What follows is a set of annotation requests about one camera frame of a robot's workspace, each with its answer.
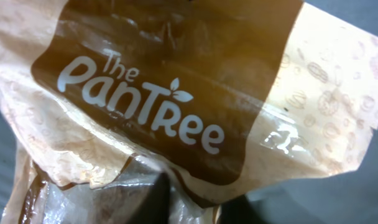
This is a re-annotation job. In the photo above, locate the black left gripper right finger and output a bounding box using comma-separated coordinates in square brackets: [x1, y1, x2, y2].
[219, 195, 268, 224]

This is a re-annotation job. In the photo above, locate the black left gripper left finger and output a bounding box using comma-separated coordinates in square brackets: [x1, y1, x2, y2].
[127, 173, 170, 224]

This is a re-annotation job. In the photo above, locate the beige Pantree snack bag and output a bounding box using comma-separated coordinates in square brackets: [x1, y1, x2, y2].
[0, 0, 378, 224]

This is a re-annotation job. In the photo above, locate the dark grey plastic basket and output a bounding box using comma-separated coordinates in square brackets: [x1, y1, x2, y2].
[0, 0, 378, 224]

